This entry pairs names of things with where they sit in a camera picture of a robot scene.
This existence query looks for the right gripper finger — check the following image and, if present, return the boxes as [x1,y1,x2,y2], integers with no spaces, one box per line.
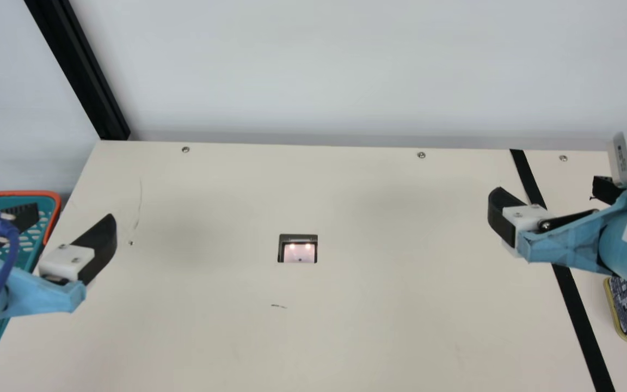
[591,175,620,206]
[488,187,552,256]

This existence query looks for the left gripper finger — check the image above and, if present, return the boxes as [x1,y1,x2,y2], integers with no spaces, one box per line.
[0,203,40,235]
[38,213,118,286]

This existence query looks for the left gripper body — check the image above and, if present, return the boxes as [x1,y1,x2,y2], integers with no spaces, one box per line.
[0,242,87,330]

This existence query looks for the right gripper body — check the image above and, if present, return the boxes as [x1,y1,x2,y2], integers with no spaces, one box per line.
[515,188,627,304]

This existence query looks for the teal shopping basket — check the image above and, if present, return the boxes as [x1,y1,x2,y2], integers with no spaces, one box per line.
[0,191,63,392]

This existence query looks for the black strip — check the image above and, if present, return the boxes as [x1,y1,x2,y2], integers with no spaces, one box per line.
[509,149,616,392]

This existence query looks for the small square scanner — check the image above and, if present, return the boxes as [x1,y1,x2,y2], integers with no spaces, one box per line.
[278,234,319,265]

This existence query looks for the black post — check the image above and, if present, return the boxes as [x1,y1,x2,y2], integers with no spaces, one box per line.
[24,0,131,141]

